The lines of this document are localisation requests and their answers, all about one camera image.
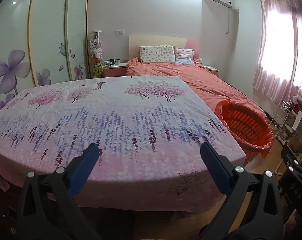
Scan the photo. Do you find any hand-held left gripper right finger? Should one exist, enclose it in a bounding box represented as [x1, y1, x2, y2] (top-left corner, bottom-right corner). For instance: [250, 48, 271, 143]
[200, 141, 284, 240]

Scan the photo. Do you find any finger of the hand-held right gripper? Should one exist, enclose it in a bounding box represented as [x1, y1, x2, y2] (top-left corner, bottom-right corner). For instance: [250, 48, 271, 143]
[281, 144, 302, 175]

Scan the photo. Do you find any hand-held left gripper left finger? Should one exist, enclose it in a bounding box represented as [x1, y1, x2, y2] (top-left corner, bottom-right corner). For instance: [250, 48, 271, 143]
[16, 142, 101, 240]

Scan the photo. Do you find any orange plastic laundry basket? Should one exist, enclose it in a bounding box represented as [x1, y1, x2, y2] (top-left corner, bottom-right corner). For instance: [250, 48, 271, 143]
[215, 99, 275, 165]

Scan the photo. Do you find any red plastic bag liner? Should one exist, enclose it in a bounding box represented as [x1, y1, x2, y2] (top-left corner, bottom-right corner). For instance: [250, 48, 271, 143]
[215, 99, 275, 158]

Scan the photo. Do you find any white flat panel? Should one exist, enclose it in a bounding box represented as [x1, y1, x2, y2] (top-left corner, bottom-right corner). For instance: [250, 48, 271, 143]
[292, 111, 302, 130]

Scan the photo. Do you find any floral pink purple tablecloth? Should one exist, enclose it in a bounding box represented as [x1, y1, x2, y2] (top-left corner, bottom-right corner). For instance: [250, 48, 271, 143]
[0, 76, 246, 212]

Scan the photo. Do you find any bed with coral duvet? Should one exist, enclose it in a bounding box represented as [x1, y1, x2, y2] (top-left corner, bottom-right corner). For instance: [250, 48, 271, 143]
[126, 57, 268, 120]

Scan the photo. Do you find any pink and white nightstand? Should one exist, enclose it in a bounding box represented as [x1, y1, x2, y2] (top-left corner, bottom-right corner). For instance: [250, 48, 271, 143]
[103, 64, 127, 78]
[205, 65, 219, 77]

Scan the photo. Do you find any yellow plush toy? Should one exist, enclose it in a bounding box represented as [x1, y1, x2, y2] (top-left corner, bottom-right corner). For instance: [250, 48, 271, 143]
[93, 62, 104, 78]

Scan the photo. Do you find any pink curtain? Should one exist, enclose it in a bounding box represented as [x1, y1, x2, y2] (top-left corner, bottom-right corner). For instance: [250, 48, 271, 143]
[253, 0, 302, 105]

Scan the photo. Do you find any pink striped pillow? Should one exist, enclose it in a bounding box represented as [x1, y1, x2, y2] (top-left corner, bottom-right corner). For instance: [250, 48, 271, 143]
[174, 46, 195, 65]

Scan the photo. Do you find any clear tube of plush toys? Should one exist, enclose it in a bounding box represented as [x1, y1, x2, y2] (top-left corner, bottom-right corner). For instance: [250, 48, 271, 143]
[89, 31, 102, 63]

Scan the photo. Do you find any white floral pillow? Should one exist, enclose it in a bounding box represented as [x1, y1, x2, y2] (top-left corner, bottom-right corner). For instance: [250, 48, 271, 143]
[139, 45, 176, 64]

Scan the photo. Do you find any wardrobe with purple flower doors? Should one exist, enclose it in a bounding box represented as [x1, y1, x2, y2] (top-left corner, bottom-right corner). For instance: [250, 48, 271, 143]
[0, 0, 89, 118]

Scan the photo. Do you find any cream and pink headboard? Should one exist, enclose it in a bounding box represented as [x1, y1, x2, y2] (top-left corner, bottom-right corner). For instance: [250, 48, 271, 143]
[129, 34, 200, 62]

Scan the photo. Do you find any white air conditioner pipe cover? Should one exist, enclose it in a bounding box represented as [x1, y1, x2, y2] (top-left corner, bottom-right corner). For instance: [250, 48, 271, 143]
[226, 7, 239, 35]

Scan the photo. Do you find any white air conditioner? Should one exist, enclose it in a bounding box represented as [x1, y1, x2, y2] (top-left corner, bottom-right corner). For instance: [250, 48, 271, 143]
[202, 0, 233, 7]

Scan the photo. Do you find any white wire rack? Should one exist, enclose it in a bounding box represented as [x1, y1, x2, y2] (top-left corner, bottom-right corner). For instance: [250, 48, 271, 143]
[270, 100, 298, 144]

